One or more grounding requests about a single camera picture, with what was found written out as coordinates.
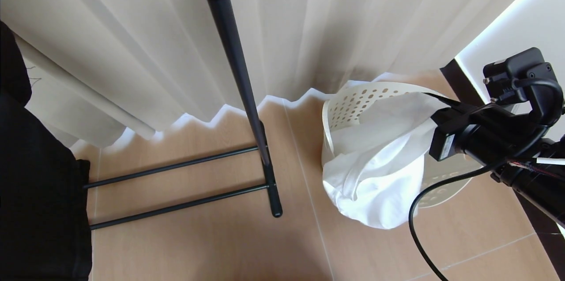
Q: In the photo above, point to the white laundry basket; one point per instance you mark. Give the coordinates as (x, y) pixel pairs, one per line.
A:
(353, 100)

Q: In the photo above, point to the black clothes rack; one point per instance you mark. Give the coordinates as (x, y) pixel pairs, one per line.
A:
(229, 29)

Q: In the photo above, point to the black shorts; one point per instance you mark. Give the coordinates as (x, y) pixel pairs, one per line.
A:
(39, 192)

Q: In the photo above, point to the white printed t-shirt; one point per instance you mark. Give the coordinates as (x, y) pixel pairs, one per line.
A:
(379, 175)

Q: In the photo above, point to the beige curtain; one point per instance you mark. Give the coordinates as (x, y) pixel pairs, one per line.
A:
(110, 29)

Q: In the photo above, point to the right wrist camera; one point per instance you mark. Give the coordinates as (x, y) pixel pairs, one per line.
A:
(516, 69)

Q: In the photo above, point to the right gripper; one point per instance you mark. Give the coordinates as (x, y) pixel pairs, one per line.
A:
(476, 133)

